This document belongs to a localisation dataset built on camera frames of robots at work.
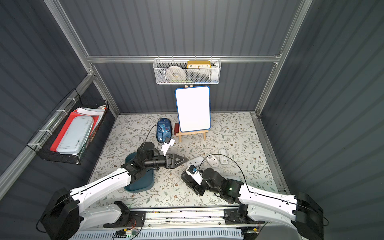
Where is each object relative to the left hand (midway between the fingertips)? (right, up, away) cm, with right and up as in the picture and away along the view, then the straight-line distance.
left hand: (185, 162), depth 71 cm
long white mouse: (+22, -3, +20) cm, 30 cm away
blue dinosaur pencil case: (-18, +16, +37) cm, 44 cm away
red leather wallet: (-10, +16, +39) cm, 43 cm away
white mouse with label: (+15, -4, +20) cm, 25 cm away
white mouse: (+5, -4, +20) cm, 21 cm away
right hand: (+3, -9, +4) cm, 10 cm away
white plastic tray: (-51, +14, -3) cm, 53 cm away
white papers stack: (-47, +26, +9) cm, 55 cm away
